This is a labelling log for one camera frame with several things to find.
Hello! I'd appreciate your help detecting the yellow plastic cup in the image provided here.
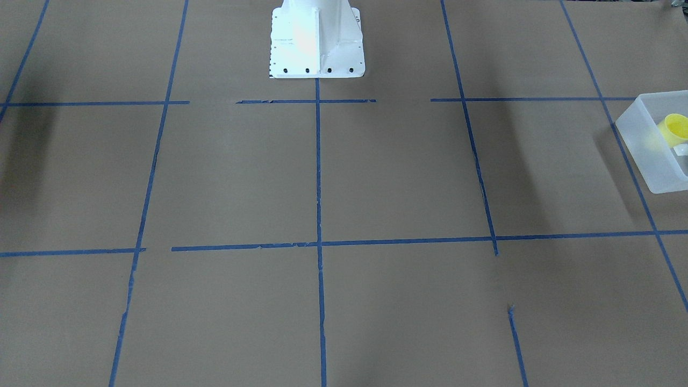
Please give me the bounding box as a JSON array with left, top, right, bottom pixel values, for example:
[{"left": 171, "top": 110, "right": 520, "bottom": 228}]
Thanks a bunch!
[{"left": 657, "top": 113, "right": 688, "bottom": 148}]

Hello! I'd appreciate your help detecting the translucent white storage box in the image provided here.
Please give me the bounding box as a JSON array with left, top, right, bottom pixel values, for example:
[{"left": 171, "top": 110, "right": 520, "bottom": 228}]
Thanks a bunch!
[{"left": 616, "top": 90, "right": 687, "bottom": 194}]

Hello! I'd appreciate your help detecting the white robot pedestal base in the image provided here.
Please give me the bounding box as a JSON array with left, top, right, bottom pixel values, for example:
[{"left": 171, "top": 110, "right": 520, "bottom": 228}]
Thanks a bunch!
[{"left": 269, "top": 1, "right": 366, "bottom": 79}]

